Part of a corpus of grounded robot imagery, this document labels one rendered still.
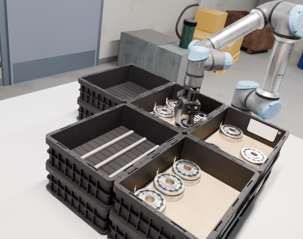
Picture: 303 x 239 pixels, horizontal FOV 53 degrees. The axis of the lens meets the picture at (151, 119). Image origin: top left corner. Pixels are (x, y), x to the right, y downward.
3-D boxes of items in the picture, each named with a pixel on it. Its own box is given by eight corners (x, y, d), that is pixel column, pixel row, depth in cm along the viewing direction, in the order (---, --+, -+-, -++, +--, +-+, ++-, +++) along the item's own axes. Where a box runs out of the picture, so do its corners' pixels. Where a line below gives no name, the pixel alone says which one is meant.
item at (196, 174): (182, 157, 112) (182, 156, 111) (206, 170, 107) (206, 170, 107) (167, 169, 104) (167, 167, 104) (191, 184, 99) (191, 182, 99)
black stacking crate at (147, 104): (170, 102, 162) (175, 83, 156) (220, 125, 148) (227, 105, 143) (121, 126, 132) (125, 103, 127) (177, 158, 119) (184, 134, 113)
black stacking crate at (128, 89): (128, 82, 175) (131, 64, 170) (170, 102, 162) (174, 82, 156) (75, 100, 146) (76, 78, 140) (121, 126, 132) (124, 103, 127)
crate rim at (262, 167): (226, 108, 144) (227, 104, 142) (289, 136, 130) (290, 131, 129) (183, 138, 114) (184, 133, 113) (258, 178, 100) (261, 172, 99)
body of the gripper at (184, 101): (181, 115, 124) (186, 88, 118) (176, 106, 131) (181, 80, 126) (198, 116, 125) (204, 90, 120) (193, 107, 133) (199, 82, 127)
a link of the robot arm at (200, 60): (215, 50, 116) (197, 50, 112) (209, 77, 121) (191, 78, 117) (204, 44, 122) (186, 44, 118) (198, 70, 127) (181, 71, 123)
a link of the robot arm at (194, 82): (183, 70, 124) (202, 72, 126) (181, 81, 126) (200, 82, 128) (187, 77, 118) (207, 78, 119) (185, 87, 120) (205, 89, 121)
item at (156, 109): (161, 104, 147) (161, 103, 147) (178, 113, 143) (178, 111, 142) (149, 110, 140) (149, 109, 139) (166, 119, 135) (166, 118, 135)
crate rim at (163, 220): (183, 138, 114) (184, 133, 113) (258, 178, 100) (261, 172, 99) (110, 189, 84) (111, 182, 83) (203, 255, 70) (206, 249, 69)
